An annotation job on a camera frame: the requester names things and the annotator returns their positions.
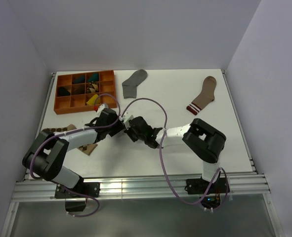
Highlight black sock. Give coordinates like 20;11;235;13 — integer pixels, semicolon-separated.
57;87;71;97

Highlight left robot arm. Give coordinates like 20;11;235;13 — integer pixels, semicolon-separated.
22;108;125;197

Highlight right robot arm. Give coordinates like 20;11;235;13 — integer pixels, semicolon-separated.
125;117;226;193

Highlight yellow rolled sock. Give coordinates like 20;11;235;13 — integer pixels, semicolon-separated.
86;94;100;106

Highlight brown argyle rolled sock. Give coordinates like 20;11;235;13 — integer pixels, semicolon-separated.
86;82;99;94

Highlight orange compartment tray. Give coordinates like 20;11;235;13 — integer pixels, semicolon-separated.
53;70;117;115

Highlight dark brown rolled sock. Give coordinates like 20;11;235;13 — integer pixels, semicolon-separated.
71;84;85;95

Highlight tan argyle sock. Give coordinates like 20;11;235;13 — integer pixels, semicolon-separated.
43;124;97;156

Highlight grey sock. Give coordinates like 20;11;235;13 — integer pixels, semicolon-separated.
122;69;148;99

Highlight tan sock maroon striped cuff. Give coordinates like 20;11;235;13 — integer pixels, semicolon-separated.
186;76;217;115

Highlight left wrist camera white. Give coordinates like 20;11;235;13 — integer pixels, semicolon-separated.
94;103;109;113

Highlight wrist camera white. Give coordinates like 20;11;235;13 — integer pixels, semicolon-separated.
94;103;109;113
119;111;134;129

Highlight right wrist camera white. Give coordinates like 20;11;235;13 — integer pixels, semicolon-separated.
119;111;134;129

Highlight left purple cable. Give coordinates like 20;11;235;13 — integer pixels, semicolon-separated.
29;93;122;218

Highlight purple cable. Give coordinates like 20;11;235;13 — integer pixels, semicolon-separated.
29;93;122;218
121;98;229;210

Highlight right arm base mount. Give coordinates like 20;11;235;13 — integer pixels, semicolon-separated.
184;178;230;195

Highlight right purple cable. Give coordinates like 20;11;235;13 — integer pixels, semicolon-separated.
121;98;229;210

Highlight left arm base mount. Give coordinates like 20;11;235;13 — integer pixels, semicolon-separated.
54;182;100;218

